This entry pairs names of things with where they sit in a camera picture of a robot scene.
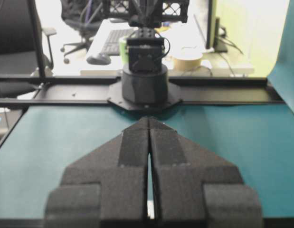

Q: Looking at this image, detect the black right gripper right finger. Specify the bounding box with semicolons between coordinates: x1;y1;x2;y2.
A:
149;118;263;228

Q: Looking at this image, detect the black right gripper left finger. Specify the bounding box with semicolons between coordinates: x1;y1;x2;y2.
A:
44;117;149;228

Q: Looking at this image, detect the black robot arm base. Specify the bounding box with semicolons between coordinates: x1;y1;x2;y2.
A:
106;0;183;112

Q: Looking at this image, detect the grey computer mouse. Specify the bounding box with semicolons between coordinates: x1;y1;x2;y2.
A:
86;53;111;66

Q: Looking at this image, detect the brown tape roll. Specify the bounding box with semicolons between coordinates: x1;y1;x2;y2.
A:
172;52;203;71

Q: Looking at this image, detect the white desk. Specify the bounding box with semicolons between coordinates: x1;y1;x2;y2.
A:
80;16;255;77

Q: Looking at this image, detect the black keyboard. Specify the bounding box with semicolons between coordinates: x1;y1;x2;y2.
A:
101;29;134;56

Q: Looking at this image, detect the black office chair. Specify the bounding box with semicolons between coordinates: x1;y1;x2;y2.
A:
60;0;104;64

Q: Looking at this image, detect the black plastic crate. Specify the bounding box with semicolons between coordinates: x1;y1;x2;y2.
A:
102;0;190;28

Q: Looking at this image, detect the black aluminium frame rail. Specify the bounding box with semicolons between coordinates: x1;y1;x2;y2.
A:
0;76;284;112

